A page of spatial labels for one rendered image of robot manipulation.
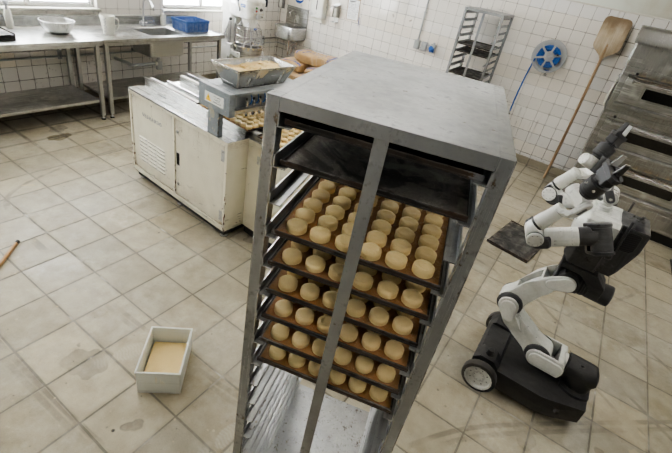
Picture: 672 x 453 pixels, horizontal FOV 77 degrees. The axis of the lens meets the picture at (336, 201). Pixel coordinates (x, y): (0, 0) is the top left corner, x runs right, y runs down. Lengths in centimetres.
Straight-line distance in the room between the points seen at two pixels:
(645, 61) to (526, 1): 182
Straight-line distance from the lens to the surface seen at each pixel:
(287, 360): 132
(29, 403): 266
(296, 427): 225
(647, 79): 530
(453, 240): 97
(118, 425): 248
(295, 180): 104
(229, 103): 291
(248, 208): 336
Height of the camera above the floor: 207
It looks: 30 degrees down
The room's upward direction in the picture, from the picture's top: 12 degrees clockwise
